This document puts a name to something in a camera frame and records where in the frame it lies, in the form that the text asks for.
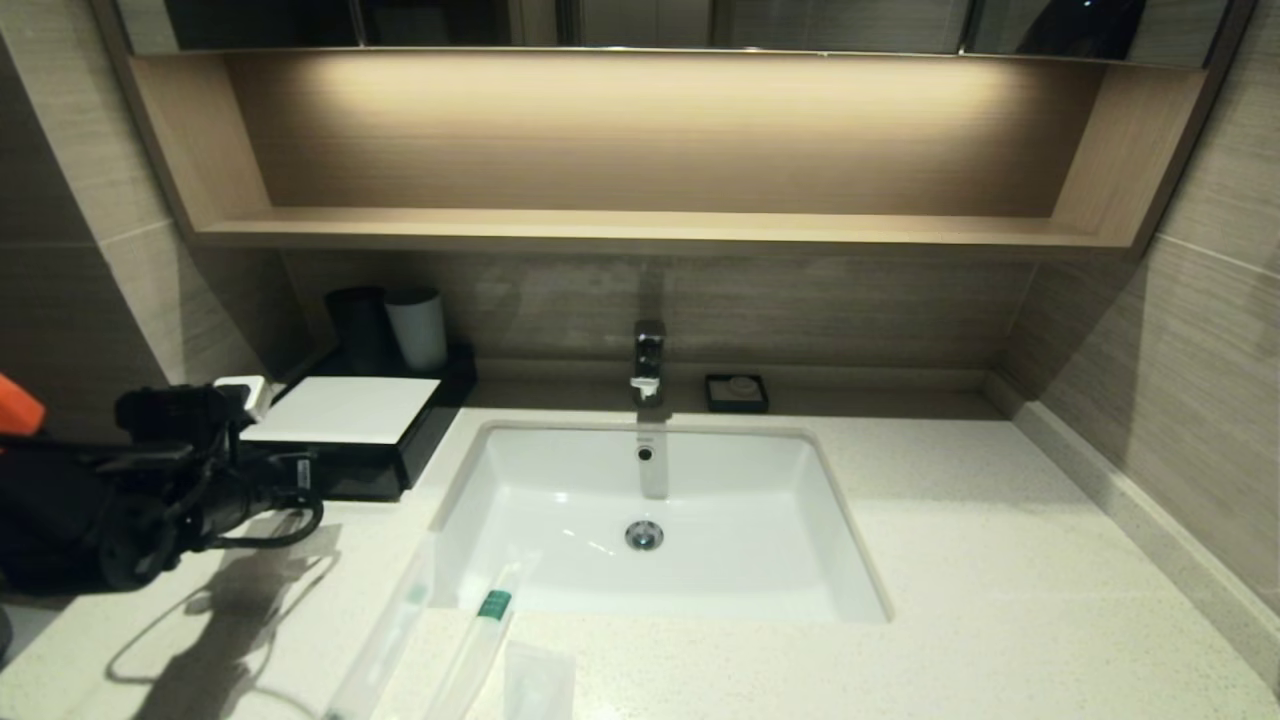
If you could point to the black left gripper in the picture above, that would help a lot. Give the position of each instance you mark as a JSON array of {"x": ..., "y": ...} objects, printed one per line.
[{"x": 255, "y": 490}]

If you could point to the black box drawer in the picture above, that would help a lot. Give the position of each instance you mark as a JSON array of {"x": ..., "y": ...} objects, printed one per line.
[{"x": 365, "y": 480}]

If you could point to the plain long white sachet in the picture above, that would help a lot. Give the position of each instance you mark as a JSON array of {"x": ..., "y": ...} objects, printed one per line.
[{"x": 390, "y": 630}]

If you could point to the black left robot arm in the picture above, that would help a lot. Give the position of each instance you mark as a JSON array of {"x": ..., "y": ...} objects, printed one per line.
[{"x": 60, "y": 520}]

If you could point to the black box housing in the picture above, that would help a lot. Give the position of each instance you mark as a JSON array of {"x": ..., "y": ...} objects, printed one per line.
[{"x": 455, "y": 385}]

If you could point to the white rectangular sheet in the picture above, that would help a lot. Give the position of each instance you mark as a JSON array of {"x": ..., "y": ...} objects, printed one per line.
[{"x": 350, "y": 410}]

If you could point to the black cup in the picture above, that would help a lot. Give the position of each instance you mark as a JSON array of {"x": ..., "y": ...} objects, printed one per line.
[{"x": 356, "y": 330}]

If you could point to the white cup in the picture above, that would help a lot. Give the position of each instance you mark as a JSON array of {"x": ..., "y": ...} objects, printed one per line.
[{"x": 418, "y": 330}]

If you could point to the long sachet with green label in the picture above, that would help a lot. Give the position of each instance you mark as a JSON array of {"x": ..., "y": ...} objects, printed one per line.
[{"x": 480, "y": 640}]

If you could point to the small crumpled white sachet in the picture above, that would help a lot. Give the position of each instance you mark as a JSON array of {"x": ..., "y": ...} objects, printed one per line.
[{"x": 540, "y": 685}]

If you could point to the chrome sink drain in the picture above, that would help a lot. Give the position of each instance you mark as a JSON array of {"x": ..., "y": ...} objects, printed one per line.
[{"x": 644, "y": 535}]

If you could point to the chrome faucet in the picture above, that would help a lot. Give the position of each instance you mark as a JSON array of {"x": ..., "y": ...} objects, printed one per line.
[{"x": 648, "y": 358}]

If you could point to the white sink basin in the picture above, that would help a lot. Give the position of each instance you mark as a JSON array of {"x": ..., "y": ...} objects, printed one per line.
[{"x": 700, "y": 560}]

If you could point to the black soap dish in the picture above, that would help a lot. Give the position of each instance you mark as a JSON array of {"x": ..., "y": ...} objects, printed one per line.
[{"x": 715, "y": 400}]

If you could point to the beige soap bar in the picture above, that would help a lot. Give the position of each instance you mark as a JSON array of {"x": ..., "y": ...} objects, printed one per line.
[{"x": 742, "y": 385}]

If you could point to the mirror cabinet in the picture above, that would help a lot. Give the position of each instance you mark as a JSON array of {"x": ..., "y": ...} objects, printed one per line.
[{"x": 640, "y": 22}]

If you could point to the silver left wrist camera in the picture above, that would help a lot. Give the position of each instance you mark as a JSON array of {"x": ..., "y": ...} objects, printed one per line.
[{"x": 245, "y": 395}]

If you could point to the wooden wall shelf niche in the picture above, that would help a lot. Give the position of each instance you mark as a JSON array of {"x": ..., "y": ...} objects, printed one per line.
[{"x": 640, "y": 150}]

